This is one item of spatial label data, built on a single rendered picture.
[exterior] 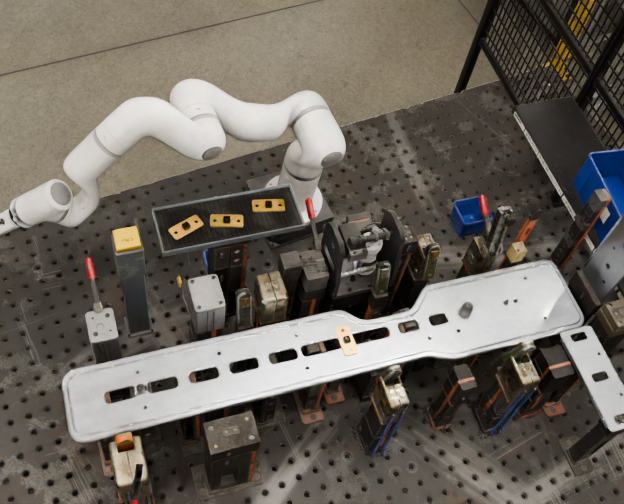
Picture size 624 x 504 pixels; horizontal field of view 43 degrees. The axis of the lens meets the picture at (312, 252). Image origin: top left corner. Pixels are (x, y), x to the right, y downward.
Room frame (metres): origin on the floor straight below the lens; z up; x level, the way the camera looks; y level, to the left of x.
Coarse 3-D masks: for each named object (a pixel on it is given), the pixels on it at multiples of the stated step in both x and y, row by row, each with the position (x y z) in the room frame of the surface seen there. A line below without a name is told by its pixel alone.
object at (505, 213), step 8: (504, 208) 1.34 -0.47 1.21; (496, 216) 1.32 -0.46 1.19; (504, 216) 1.32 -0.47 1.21; (496, 224) 1.31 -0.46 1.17; (504, 224) 1.33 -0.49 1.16; (512, 224) 1.30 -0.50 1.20; (496, 232) 1.31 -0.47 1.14; (504, 232) 1.32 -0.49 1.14; (488, 240) 1.31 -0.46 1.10; (496, 240) 1.32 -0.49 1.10; (488, 248) 1.30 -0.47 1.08; (496, 248) 1.31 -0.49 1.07; (488, 256) 1.30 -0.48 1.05
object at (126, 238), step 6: (126, 228) 1.07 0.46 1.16; (132, 228) 1.07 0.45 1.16; (114, 234) 1.04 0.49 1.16; (120, 234) 1.05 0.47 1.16; (126, 234) 1.05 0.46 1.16; (132, 234) 1.05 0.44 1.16; (138, 234) 1.06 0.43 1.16; (114, 240) 1.03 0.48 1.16; (120, 240) 1.03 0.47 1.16; (126, 240) 1.03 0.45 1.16; (132, 240) 1.04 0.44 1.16; (138, 240) 1.04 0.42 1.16; (120, 246) 1.01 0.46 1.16; (126, 246) 1.02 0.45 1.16; (132, 246) 1.02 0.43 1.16; (138, 246) 1.03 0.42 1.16
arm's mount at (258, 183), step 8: (264, 176) 1.61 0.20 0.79; (272, 176) 1.62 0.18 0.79; (248, 184) 1.56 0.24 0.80; (256, 184) 1.57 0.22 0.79; (264, 184) 1.58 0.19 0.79; (320, 192) 1.60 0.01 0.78; (328, 208) 1.55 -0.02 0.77; (320, 216) 1.51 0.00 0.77; (328, 216) 1.52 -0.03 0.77; (320, 224) 1.50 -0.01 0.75; (288, 232) 1.43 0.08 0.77; (296, 232) 1.45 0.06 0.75; (304, 232) 1.46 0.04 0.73; (320, 232) 1.50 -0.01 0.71; (272, 240) 1.40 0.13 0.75; (280, 240) 1.42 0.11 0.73; (288, 240) 1.43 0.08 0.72; (296, 240) 1.45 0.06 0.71; (272, 248) 1.40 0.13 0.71
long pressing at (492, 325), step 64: (320, 320) 1.02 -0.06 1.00; (384, 320) 1.05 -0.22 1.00; (448, 320) 1.10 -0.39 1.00; (512, 320) 1.14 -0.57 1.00; (576, 320) 1.18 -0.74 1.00; (64, 384) 0.70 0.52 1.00; (128, 384) 0.73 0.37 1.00; (192, 384) 0.77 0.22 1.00; (256, 384) 0.80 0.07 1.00; (320, 384) 0.84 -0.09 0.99
